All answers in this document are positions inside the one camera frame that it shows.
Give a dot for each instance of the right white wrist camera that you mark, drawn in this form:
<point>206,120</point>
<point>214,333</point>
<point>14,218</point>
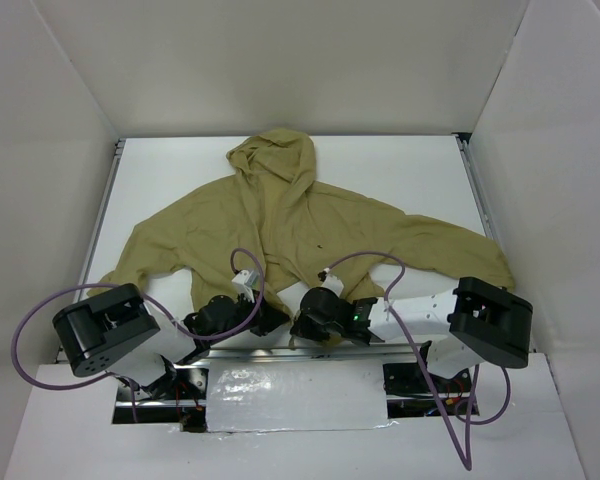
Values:
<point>331,282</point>

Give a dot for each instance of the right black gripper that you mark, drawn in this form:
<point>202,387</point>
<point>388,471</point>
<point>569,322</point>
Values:
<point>306,324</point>

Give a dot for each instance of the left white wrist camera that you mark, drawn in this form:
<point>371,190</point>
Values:
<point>244,283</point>

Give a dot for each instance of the white foam front panel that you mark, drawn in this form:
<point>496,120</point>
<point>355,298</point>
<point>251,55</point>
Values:
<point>310,395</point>

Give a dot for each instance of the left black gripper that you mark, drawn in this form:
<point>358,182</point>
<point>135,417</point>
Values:
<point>265,316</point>

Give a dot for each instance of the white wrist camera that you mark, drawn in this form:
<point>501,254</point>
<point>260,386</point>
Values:
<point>244,283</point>
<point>331,282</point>

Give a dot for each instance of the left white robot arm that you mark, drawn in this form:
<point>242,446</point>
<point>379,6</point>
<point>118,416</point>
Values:
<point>117,332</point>

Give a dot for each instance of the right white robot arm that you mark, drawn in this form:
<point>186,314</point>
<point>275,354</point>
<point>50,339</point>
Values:
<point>474,322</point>

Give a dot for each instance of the tan hooded zip jacket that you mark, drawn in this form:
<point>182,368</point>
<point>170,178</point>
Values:
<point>272,210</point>

